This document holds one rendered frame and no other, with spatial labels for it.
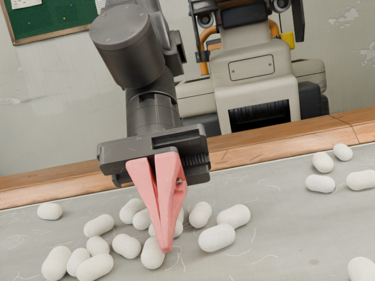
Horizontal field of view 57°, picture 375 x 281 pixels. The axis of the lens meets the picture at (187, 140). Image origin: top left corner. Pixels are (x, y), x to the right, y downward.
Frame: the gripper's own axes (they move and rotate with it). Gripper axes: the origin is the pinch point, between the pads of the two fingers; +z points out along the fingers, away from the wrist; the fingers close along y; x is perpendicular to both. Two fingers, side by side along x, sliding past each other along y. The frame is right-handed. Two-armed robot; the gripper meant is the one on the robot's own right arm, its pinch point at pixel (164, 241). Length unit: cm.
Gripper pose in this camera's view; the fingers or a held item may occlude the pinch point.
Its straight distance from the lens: 30.2
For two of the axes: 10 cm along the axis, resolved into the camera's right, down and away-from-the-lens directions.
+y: 9.8, -1.9, -0.4
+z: 1.3, 8.0, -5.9
